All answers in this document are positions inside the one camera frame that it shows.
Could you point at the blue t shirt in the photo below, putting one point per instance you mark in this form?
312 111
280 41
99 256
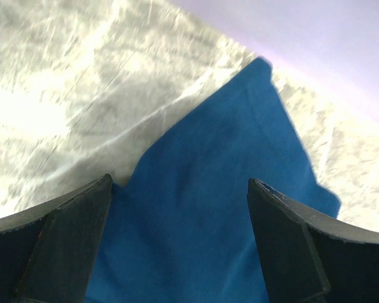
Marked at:
180 229

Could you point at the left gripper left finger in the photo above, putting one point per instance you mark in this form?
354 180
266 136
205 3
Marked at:
47 252

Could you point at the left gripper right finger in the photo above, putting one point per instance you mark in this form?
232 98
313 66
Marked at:
308 256

